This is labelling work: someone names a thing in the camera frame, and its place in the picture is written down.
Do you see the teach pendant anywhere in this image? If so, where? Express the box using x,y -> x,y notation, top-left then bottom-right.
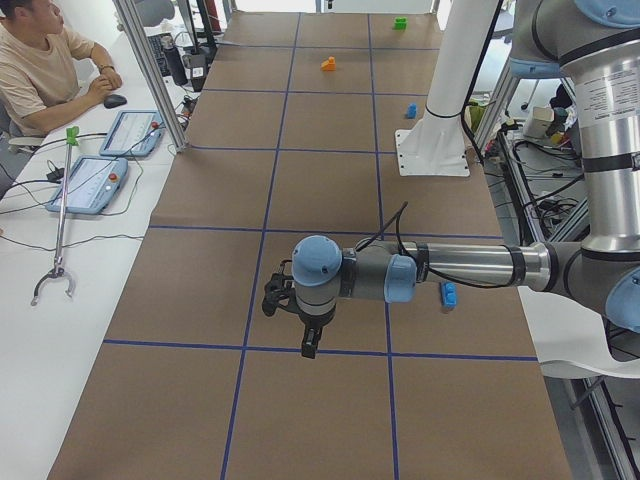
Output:
66,155 -> 128,215
99,110 -> 164,157

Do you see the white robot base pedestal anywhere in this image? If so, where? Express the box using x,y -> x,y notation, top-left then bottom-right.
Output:
395,0 -> 502,177

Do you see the orange trapezoid block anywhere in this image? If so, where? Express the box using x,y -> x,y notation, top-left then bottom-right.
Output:
320,56 -> 337,72

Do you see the far teach pendant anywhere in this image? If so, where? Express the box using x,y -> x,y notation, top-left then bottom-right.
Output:
99,110 -> 164,157

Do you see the small blue block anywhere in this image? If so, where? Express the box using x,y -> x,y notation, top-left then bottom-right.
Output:
405,103 -> 418,119

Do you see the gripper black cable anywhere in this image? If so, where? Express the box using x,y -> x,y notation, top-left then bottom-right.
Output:
355,201 -> 516,289

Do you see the seated person beige shirt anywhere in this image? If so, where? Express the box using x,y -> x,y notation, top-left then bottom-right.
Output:
1,1 -> 122,137

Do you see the reacher grabber tool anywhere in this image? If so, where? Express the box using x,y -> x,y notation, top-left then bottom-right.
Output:
30,126 -> 79,306

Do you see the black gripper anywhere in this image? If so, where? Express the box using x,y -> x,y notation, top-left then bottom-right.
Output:
298,307 -> 335,359

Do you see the aluminium frame post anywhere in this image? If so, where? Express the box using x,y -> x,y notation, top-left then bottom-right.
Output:
113,0 -> 187,153

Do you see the long blue block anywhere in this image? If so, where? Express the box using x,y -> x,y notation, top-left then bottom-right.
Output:
440,281 -> 458,310

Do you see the near teach pendant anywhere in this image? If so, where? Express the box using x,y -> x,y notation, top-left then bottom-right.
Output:
66,155 -> 128,215

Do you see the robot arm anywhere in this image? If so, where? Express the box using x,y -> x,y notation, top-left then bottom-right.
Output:
287,1 -> 639,358

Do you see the black computer mouse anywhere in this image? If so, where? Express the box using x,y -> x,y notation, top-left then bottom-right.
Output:
103,94 -> 128,109

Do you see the green two-stud block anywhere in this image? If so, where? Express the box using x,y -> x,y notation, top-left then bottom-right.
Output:
393,17 -> 408,30

